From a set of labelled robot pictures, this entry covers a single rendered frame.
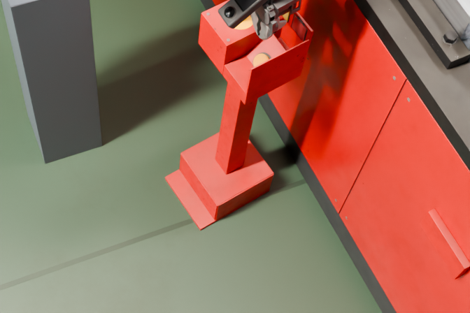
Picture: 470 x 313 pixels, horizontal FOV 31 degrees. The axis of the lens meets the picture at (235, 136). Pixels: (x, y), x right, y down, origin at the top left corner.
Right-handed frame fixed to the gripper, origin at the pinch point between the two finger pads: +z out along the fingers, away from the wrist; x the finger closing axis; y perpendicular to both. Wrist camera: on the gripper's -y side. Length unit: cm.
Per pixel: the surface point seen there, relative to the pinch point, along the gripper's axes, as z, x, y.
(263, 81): 10.7, -4.9, -1.8
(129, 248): 81, 1, -40
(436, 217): 23, -49, 16
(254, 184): 72, -5, -1
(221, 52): 9.5, 6.0, -5.9
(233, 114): 38.9, 3.4, -3.4
